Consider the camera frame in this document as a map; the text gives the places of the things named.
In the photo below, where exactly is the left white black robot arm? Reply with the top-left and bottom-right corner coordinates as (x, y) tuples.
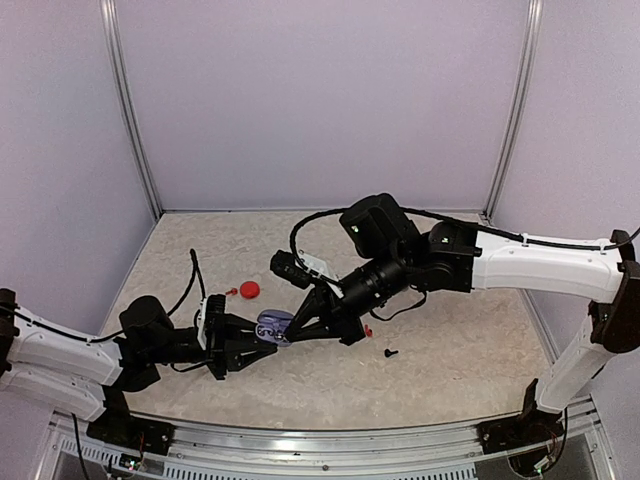
(1, 289), (277, 445)

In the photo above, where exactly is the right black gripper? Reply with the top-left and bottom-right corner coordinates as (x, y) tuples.
(284, 246), (412, 345)

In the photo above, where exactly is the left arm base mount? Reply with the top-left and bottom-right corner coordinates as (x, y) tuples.
(87, 412), (175, 455)

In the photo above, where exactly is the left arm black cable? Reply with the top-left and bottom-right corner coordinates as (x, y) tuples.
(167, 248), (209, 316)

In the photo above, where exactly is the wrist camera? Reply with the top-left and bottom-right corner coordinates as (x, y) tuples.
(270, 250), (341, 292)
(195, 294), (226, 351)

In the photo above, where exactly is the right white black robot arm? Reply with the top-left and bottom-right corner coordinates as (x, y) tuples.
(277, 193), (639, 444)

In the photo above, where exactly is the purple earbud charging case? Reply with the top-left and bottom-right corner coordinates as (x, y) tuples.
(255, 309), (294, 346)

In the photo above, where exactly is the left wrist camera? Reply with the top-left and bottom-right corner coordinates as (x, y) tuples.
(195, 294), (226, 351)

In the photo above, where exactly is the right aluminium frame post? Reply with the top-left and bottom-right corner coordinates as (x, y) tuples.
(483, 0), (544, 222)

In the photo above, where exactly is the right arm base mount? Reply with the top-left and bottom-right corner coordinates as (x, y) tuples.
(476, 414), (565, 455)

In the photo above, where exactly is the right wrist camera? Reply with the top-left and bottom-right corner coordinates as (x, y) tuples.
(270, 250), (341, 292)

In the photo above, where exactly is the red round charging case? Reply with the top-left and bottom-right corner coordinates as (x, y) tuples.
(239, 281), (261, 299)

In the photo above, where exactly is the front aluminium rail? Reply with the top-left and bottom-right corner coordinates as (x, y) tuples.
(37, 394), (619, 480)

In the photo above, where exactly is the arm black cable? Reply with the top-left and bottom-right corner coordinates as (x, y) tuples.
(167, 248), (209, 316)
(288, 205), (640, 256)

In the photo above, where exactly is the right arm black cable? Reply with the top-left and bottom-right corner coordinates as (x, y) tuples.
(288, 205), (640, 256)

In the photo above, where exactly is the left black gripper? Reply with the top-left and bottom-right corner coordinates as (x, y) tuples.
(148, 313), (276, 380)

